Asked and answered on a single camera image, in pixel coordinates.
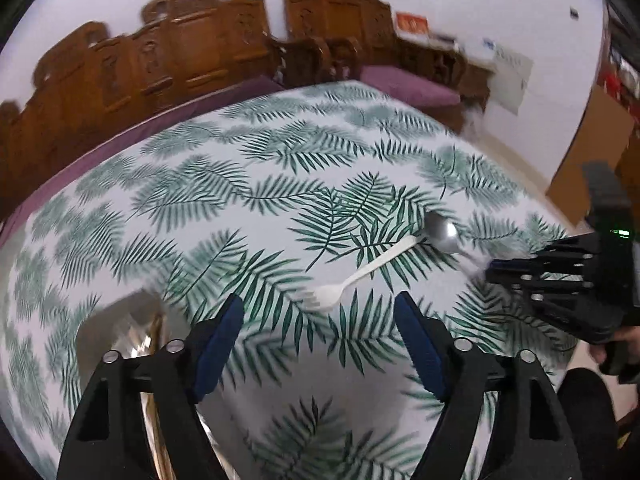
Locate person's dark trouser leg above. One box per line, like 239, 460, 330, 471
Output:
556, 367, 622, 480

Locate carved wooden bench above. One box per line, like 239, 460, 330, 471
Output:
0, 0, 282, 222

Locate white plastic fork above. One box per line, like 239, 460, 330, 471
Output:
303, 236, 419, 312

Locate wooden chopstick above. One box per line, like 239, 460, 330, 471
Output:
142, 310, 178, 480

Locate grey metal tray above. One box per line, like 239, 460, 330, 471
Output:
75, 290, 236, 480

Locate metal spoon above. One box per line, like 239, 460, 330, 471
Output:
424, 211, 481, 263

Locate wooden side table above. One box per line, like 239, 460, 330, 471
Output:
400, 35, 496, 112

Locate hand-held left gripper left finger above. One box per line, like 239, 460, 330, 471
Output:
56, 294, 246, 480

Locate red box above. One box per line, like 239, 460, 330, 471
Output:
395, 12, 430, 36

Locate carved wooden armchair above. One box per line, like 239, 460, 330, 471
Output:
282, 0, 402, 87

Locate white cabinet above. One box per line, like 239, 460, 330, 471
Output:
482, 40, 534, 117

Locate small purple seat cushion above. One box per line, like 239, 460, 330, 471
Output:
360, 64, 462, 109

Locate red packages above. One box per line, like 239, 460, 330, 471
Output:
597, 52, 640, 102

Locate person's right hand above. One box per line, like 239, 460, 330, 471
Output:
589, 325, 640, 386

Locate brown cardboard sheet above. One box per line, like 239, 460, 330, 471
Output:
545, 85, 637, 227

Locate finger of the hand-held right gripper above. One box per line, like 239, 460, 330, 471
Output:
486, 236, 601, 292
525, 287, 627, 345

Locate leaf-printed tablecloth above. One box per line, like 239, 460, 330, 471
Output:
0, 80, 581, 480

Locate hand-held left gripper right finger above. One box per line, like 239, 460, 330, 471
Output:
394, 291, 583, 480

